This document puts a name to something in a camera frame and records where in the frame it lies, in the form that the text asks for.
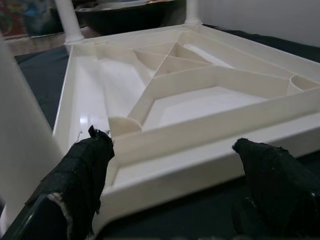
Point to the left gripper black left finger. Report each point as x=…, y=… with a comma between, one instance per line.
x=82, y=170

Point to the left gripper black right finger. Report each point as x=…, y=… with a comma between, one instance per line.
x=275, y=180

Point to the white plastic table leg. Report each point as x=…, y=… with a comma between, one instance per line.
x=68, y=20
x=25, y=112
x=193, y=11

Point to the black tablecloth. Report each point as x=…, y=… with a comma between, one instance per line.
x=200, y=220

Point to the white plastic table top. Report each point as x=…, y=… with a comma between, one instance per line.
x=200, y=105

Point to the beige cloth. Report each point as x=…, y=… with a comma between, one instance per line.
x=32, y=45

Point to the black bag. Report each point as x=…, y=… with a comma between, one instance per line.
x=42, y=22

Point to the black wok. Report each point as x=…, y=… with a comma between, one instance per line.
x=125, y=20

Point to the red printed box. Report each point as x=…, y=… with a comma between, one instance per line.
x=8, y=22

